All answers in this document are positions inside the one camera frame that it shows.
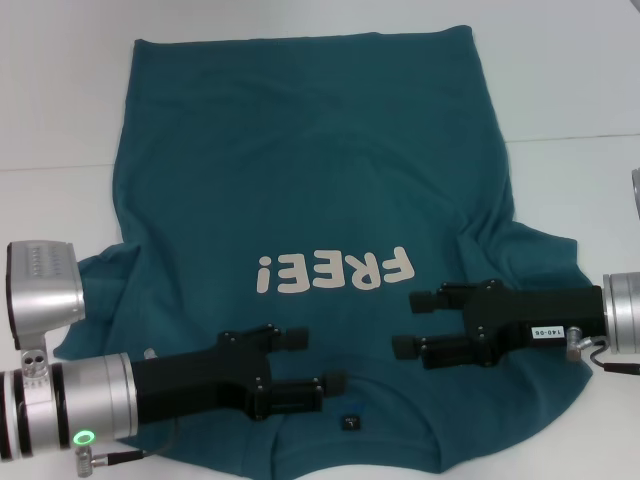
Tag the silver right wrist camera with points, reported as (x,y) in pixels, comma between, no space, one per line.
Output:
(636,192)

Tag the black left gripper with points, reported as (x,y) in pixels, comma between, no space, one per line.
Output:
(190,380)

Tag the teal FREE print t-shirt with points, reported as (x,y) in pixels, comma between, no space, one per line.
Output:
(300,175)

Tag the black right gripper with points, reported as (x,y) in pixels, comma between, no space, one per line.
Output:
(520,312)

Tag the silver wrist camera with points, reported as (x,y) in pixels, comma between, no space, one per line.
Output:
(45,300)
(636,192)

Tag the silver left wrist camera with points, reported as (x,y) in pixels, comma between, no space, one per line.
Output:
(45,300)

